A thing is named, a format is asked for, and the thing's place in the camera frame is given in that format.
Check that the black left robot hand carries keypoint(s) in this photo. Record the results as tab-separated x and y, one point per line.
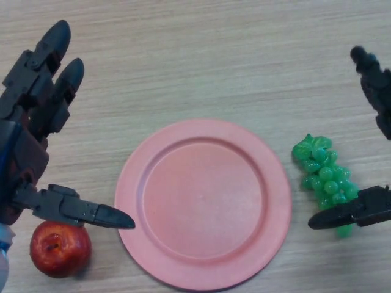
27	152

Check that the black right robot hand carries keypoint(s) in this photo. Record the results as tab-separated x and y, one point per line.
377	91

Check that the green grape bunch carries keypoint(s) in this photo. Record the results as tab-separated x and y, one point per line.
327	174

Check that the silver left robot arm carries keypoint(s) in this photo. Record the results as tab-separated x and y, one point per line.
3	259

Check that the pink round plate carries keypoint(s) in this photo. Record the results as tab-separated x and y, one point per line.
201	204

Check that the red apple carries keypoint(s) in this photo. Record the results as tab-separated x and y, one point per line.
59	251

